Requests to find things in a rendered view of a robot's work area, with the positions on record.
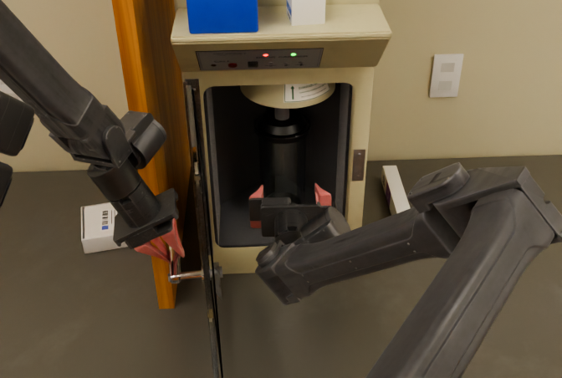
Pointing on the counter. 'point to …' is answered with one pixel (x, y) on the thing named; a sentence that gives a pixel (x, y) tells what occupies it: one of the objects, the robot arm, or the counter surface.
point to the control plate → (311, 57)
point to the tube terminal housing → (360, 123)
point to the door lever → (180, 269)
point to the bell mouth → (288, 94)
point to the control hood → (294, 37)
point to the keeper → (358, 165)
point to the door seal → (209, 237)
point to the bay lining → (332, 161)
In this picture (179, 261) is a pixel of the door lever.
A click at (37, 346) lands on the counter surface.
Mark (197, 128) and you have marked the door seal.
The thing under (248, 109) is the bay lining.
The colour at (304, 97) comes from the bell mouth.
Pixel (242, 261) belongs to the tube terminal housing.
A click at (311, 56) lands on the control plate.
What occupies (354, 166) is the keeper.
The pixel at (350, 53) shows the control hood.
